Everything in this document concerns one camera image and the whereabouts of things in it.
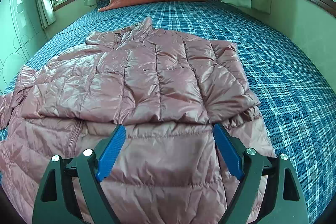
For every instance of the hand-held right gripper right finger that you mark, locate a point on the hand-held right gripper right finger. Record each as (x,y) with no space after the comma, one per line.
(227,151)

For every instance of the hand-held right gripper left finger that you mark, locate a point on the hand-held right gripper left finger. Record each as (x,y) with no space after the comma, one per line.
(111,153)

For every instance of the pink down jacket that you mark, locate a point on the pink down jacket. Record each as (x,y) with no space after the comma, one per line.
(147,82)

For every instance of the bed with blue plaid sheet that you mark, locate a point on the bed with blue plaid sheet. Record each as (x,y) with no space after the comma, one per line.
(275,69)

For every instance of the wardrobe with patterned glass doors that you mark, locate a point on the wardrobe with patterned glass doors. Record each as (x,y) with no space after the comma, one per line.
(18,16)

